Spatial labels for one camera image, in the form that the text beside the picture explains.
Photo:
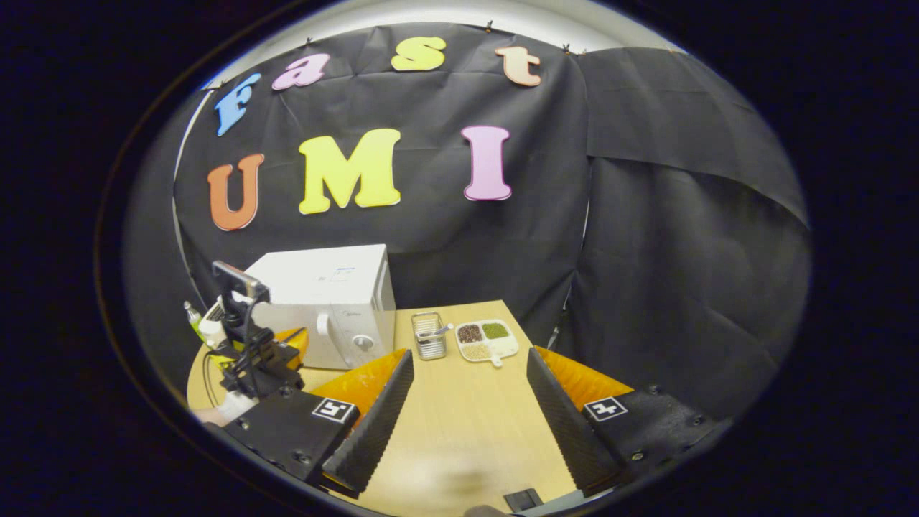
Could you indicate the blue white patterned utensil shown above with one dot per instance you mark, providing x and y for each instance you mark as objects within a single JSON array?
[{"x": 439, "y": 331}]

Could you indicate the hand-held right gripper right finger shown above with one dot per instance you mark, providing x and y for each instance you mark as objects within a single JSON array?
[{"x": 567, "y": 431}]

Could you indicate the white divided dish of beans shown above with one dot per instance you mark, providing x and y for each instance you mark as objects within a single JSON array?
[{"x": 488, "y": 341}]

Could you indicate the green label drink bottle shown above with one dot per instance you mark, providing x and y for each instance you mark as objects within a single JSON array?
[{"x": 192, "y": 319}]

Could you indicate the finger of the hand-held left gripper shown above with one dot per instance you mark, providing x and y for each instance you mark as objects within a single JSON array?
[{"x": 298, "y": 341}]

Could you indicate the black backdrop cloth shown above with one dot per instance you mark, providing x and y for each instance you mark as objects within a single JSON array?
[{"x": 646, "y": 251}]

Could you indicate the white toaster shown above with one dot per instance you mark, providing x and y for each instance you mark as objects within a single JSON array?
[{"x": 212, "y": 327}]

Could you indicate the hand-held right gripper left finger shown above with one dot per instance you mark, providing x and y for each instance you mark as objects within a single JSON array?
[{"x": 377, "y": 431}]

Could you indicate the white microwave oven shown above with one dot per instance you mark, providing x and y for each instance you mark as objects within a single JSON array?
[{"x": 323, "y": 287}]

